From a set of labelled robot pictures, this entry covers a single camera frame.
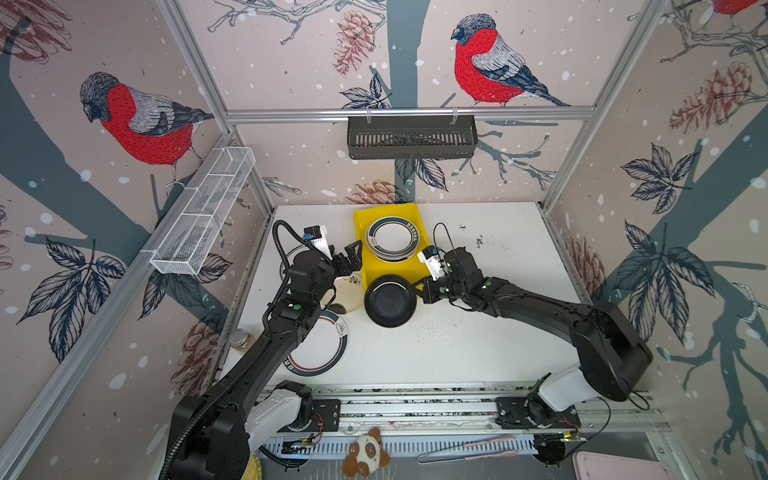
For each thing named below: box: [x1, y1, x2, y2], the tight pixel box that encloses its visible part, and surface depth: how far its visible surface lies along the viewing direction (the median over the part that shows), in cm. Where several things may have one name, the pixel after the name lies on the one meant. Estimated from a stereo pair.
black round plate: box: [364, 274, 418, 328], surface depth 85 cm
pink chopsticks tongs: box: [417, 436, 518, 465], surface depth 71 cm
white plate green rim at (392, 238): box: [365, 216, 421, 262], surface depth 106 cm
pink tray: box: [572, 451, 673, 480], surface depth 67 cm
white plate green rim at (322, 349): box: [283, 310, 349, 378], surface depth 85 cm
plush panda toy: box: [342, 426, 391, 478], surface depth 68 cm
